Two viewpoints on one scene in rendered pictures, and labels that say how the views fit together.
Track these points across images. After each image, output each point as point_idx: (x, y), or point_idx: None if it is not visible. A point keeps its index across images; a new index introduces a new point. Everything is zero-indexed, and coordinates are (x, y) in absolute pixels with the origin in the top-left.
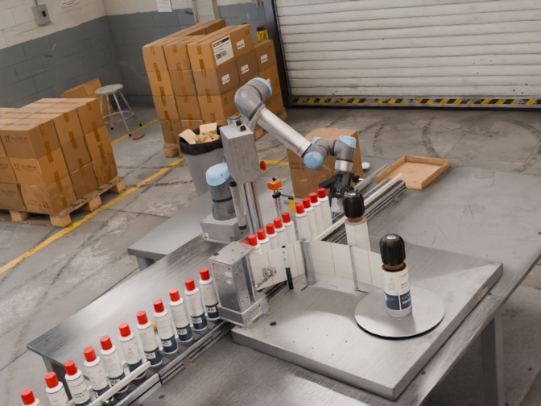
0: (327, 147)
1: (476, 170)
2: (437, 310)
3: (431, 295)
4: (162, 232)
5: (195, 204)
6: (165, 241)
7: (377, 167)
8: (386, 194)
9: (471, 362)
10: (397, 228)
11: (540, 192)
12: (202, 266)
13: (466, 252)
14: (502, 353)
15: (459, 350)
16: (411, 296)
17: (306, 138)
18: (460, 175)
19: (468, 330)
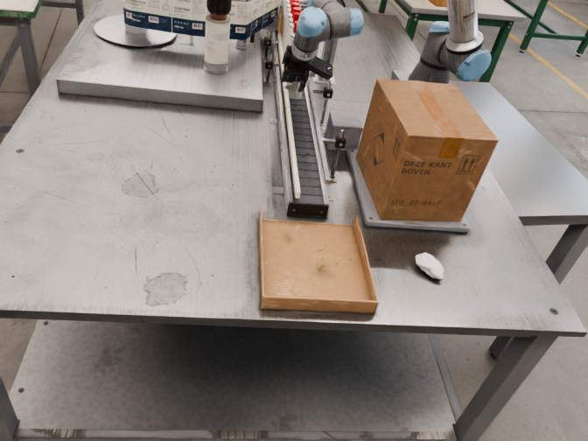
0: (325, 10)
1: (193, 304)
2: (101, 30)
3: (114, 39)
4: (493, 101)
5: (543, 144)
6: (467, 92)
7: (409, 280)
8: (288, 166)
9: None
10: (227, 136)
11: (30, 246)
12: (380, 72)
13: (113, 112)
14: None
15: (76, 33)
16: (132, 38)
17: (463, 107)
18: (216, 279)
19: (74, 45)
